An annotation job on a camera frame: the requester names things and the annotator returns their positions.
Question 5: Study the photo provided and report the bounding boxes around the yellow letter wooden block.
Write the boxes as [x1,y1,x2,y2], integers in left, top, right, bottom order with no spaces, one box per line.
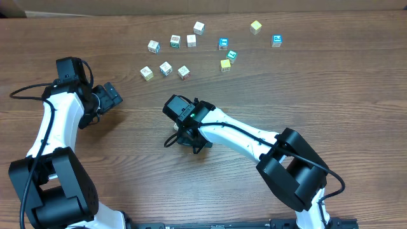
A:
[140,66,154,81]

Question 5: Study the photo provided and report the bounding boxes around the red edged bee block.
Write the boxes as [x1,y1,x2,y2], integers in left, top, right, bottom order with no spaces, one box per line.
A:
[177,66,191,81]

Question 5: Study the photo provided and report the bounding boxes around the yellow top wooden block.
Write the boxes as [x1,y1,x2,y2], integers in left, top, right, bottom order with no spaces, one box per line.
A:
[220,59,231,72]

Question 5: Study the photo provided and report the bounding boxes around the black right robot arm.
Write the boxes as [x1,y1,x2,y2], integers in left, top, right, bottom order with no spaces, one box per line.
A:
[163,95,330,228]

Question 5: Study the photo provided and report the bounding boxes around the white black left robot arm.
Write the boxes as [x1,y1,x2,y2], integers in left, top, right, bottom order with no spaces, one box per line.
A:
[8,57,133,228]

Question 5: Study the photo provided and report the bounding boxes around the white block near arm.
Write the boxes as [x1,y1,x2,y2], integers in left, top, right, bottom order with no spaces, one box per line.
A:
[159,61,172,76]

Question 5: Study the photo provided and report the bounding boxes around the white blue wooden block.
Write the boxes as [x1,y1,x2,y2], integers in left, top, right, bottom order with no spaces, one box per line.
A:
[148,40,160,53]

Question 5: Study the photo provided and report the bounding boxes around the green red wooden block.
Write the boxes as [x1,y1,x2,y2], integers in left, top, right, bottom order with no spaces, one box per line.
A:
[170,35,181,48]

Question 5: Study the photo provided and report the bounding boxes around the green top wooden block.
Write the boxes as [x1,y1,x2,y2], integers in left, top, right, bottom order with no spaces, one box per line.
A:
[226,50,238,64]

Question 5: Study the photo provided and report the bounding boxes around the plain white wooden block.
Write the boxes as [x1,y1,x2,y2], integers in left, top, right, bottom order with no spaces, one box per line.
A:
[186,34,197,48]

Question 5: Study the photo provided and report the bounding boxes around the blue top wooden block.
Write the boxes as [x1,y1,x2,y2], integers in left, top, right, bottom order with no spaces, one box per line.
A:
[218,38,229,50]

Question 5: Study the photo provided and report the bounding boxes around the white block dark edge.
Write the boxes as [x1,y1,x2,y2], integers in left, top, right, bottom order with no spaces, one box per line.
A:
[193,21,205,36]

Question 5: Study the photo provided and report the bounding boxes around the far yellow wooden block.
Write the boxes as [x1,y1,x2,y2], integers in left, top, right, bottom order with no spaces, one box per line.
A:
[249,20,262,35]

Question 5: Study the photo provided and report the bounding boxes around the far blue wooden block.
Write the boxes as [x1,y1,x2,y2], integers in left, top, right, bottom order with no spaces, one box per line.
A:
[271,34,282,48]

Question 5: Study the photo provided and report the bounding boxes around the cardboard backdrop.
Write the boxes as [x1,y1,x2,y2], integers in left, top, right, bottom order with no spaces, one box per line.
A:
[1,0,406,18]

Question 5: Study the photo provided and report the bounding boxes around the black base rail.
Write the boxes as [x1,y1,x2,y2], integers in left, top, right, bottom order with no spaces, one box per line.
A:
[131,218,359,229]

